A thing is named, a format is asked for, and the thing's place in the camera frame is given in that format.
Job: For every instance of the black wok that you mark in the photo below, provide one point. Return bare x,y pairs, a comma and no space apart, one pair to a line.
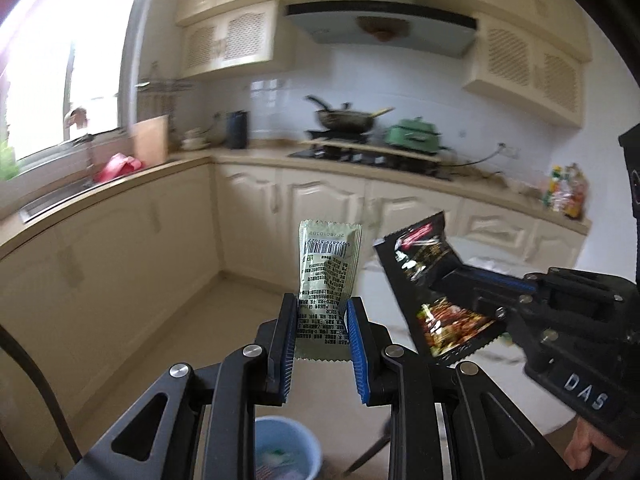
345,119

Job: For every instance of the wall socket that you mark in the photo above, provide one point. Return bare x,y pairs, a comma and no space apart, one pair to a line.
506,150

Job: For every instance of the green electric pot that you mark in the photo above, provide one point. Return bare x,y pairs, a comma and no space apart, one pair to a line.
412,135

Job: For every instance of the black food packet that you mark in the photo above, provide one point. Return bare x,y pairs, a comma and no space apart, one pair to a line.
415,265

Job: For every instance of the row of condiment bottles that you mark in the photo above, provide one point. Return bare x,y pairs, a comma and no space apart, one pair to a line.
565,192

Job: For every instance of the cream lattice wall cabinet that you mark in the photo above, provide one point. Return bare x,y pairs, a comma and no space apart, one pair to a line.
530,70

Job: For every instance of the gas stove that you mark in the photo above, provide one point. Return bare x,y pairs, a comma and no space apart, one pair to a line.
370,157

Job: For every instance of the pale green snack packet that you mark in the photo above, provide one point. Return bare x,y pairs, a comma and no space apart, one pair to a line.
325,270

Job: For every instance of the steel sink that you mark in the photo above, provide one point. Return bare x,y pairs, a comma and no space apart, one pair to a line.
55,200

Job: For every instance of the wooden cutting board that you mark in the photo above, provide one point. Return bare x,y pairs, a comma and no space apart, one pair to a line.
150,140

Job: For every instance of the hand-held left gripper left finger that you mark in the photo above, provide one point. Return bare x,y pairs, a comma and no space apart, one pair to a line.
287,350

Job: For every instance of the metal faucet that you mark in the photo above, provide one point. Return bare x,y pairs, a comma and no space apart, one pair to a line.
77,120

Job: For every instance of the cream wall cabinets row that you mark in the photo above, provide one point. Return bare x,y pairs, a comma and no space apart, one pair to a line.
230,35

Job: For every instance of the range hood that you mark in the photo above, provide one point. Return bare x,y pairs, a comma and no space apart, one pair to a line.
385,15

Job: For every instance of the blue plastic bin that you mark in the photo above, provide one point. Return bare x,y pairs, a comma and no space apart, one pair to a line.
295,435

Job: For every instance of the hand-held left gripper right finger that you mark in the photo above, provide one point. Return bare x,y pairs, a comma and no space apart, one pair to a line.
357,355

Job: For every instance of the green bottle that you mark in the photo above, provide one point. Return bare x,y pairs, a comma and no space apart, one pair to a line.
7,160

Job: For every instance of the black curved tube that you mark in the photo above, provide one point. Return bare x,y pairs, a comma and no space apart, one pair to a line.
47,390

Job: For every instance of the window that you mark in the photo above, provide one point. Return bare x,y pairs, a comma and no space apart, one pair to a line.
65,50

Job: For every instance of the red cloth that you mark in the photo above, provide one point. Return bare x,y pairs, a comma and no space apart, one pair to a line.
117,167

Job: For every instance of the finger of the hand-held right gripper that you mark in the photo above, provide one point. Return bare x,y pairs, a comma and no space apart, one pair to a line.
505,278
475,295

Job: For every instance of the person's right hand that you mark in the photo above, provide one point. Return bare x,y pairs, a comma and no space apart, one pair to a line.
585,442

